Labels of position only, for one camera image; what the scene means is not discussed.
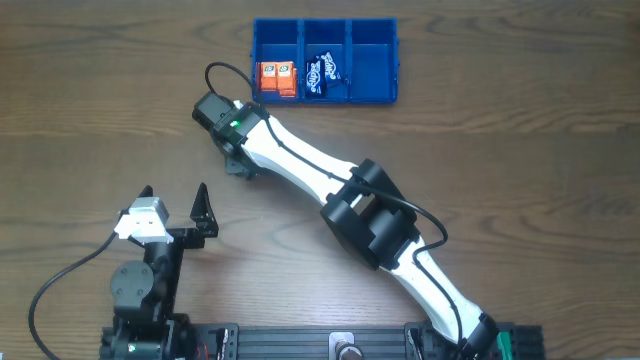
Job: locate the blue candy pack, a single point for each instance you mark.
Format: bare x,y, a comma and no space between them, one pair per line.
315,81
330,67

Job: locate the orange candy box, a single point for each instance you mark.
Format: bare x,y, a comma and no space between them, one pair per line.
268,76
286,79

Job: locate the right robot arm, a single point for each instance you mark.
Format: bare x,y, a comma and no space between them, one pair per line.
300,160

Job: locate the mounting rail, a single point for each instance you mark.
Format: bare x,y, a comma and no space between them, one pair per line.
290,342

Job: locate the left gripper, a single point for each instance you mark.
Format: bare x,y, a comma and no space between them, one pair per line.
187,237

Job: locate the blue tray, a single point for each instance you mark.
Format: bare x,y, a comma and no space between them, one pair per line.
370,75

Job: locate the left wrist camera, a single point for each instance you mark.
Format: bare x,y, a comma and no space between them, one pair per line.
145,220

